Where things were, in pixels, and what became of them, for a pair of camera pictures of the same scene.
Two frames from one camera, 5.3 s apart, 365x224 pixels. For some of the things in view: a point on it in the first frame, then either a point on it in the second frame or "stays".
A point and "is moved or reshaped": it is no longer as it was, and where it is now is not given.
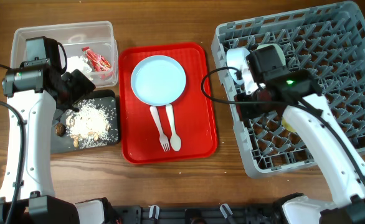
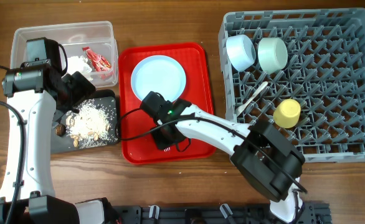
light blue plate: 158,80 stays
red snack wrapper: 98,63 stays
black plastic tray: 94,124 stays
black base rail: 262,214 stays
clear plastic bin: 89,46 stays
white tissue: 79,63 stays
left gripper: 81,84 stays
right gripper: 246,111 -> 161,142
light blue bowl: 236,57 is moved or reshaped
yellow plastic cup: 287,126 is moved or reshaped
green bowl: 270,55 is moved or reshaped
